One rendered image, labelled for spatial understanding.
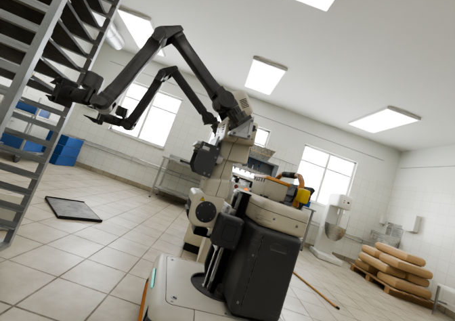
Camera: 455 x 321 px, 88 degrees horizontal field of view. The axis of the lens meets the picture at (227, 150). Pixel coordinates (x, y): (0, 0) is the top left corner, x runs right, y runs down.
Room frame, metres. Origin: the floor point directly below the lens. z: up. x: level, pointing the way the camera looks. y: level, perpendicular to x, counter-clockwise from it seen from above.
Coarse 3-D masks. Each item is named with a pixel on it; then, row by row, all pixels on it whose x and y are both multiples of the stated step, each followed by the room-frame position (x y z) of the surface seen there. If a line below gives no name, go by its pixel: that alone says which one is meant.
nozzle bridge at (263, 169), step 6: (252, 156) 2.58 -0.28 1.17; (252, 162) 2.66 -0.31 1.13; (258, 162) 2.66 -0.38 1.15; (264, 162) 2.58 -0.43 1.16; (246, 168) 2.61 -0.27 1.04; (264, 168) 2.66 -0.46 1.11; (270, 168) 2.66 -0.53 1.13; (276, 168) 2.58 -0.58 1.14; (264, 174) 2.61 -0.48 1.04; (270, 174) 2.64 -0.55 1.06
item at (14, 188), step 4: (0, 184) 1.29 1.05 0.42; (4, 184) 1.29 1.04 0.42; (8, 184) 1.29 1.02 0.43; (12, 184) 1.30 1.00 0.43; (4, 188) 1.28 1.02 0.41; (8, 188) 1.30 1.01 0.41; (12, 188) 1.30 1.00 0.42; (16, 188) 1.30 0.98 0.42; (20, 188) 1.31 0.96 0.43; (24, 188) 1.31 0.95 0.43; (16, 192) 1.28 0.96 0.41; (20, 192) 1.30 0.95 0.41; (24, 192) 1.31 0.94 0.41; (28, 192) 1.32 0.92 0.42
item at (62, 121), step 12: (120, 0) 1.33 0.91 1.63; (108, 12) 1.32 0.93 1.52; (108, 24) 1.32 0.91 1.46; (96, 48) 1.32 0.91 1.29; (72, 108) 1.35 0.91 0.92; (60, 120) 1.32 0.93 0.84; (60, 132) 1.33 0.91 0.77; (48, 156) 1.32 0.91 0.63; (36, 180) 1.32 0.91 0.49; (24, 204) 1.32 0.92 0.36; (12, 240) 1.34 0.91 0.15
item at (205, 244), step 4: (236, 180) 2.34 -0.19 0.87; (228, 184) 1.89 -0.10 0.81; (240, 184) 1.89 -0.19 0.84; (228, 188) 1.89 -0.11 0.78; (224, 200) 1.89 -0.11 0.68; (228, 200) 1.89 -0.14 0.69; (208, 228) 2.03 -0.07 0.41; (212, 228) 1.89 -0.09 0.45; (204, 240) 1.91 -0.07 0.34; (208, 240) 1.89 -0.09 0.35; (200, 244) 2.47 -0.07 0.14; (204, 244) 1.89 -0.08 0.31; (208, 244) 1.89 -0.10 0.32; (200, 248) 2.15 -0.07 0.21; (204, 248) 1.89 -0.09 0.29; (208, 248) 1.89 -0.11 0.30; (200, 252) 1.91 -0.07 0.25; (204, 252) 1.89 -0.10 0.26; (200, 256) 1.89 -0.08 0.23; (204, 256) 1.89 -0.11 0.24; (196, 260) 2.15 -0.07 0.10; (200, 260) 1.89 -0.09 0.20; (204, 260) 1.89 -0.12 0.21
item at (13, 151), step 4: (0, 144) 1.27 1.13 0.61; (0, 148) 1.27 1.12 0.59; (4, 148) 1.28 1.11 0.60; (8, 148) 1.28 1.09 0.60; (12, 148) 1.28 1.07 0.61; (16, 148) 1.29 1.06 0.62; (8, 152) 1.26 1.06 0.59; (12, 152) 1.29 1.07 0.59; (16, 152) 1.29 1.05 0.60; (20, 152) 1.29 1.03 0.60; (24, 152) 1.30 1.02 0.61; (28, 152) 1.30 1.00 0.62; (20, 156) 1.27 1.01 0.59; (24, 156) 1.30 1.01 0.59; (28, 156) 1.30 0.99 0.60; (32, 156) 1.31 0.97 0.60; (36, 156) 1.31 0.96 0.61; (40, 156) 1.31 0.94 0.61; (36, 160) 1.30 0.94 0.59; (40, 160) 1.31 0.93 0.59; (44, 160) 1.32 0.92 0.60
